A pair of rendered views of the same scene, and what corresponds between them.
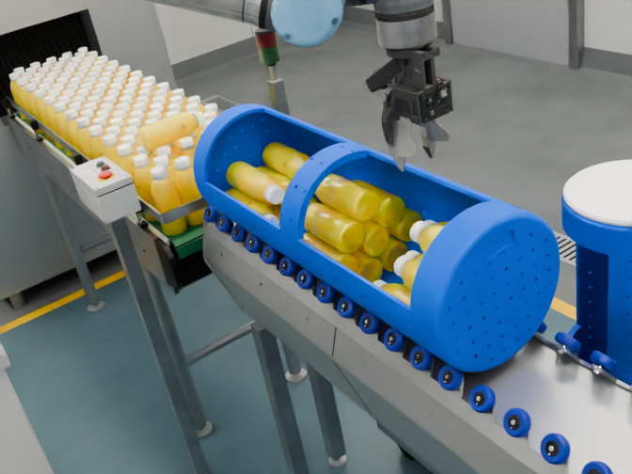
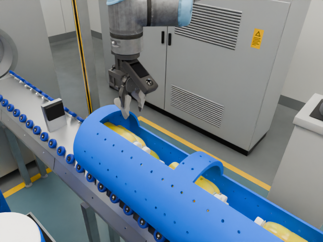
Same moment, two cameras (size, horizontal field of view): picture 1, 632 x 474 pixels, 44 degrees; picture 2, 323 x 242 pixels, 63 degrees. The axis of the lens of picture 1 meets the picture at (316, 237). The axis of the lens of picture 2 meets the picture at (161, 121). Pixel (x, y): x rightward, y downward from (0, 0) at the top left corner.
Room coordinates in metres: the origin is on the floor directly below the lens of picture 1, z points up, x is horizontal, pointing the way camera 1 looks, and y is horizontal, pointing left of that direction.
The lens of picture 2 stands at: (1.90, -0.35, 1.75)
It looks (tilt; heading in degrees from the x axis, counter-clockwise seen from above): 35 degrees down; 159
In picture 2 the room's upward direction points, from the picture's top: 2 degrees clockwise
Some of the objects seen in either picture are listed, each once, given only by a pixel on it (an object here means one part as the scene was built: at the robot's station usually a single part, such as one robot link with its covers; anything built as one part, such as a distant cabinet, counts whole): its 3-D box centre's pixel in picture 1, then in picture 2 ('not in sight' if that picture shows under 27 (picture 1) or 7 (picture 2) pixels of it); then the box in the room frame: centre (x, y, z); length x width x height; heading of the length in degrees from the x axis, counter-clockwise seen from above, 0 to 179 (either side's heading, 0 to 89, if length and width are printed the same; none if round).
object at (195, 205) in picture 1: (230, 189); not in sight; (1.92, 0.20, 0.96); 0.40 x 0.01 x 0.03; 119
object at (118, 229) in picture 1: (161, 354); not in sight; (1.90, 0.52, 0.50); 0.04 x 0.04 x 1.00; 29
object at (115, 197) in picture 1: (104, 188); not in sight; (1.90, 0.52, 1.05); 0.20 x 0.10 x 0.10; 29
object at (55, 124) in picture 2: not in sight; (55, 115); (0.69, -0.48, 1.00); 0.10 x 0.04 x 0.15; 119
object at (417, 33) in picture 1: (408, 28); (126, 43); (1.19, -0.20, 1.51); 0.10 x 0.09 x 0.05; 119
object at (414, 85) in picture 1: (416, 81); (126, 70); (1.18, -0.20, 1.43); 0.09 x 0.08 x 0.12; 29
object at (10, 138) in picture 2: not in sight; (18, 158); (0.11, -0.87, 0.31); 0.06 x 0.06 x 0.63; 29
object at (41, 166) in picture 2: not in sight; (35, 149); (0.04, -0.75, 0.31); 0.06 x 0.06 x 0.63; 29
